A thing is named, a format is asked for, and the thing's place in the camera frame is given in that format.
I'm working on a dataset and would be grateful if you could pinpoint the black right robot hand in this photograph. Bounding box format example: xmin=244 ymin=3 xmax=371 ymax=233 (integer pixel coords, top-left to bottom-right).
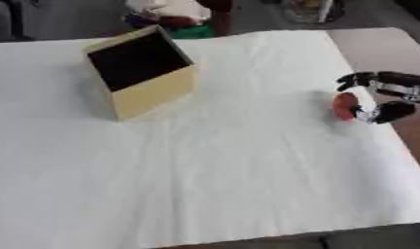
xmin=335 ymin=70 xmax=420 ymax=125

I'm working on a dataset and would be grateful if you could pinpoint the red round toy fruit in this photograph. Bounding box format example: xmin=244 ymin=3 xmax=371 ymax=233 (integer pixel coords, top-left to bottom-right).
xmin=331 ymin=91 xmax=364 ymax=122

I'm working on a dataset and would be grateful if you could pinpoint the tan cardboard box black inside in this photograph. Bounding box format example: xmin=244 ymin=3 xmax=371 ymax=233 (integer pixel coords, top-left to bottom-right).
xmin=82 ymin=24 xmax=198 ymax=123

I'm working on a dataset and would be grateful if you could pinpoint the brown wooden chair leg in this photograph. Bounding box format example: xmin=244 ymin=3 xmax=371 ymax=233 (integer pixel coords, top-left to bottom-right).
xmin=196 ymin=0 xmax=237 ymax=37

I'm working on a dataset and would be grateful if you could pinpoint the pile of bags and clothes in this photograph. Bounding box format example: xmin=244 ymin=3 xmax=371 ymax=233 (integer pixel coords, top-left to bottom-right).
xmin=122 ymin=0 xmax=217 ymax=40

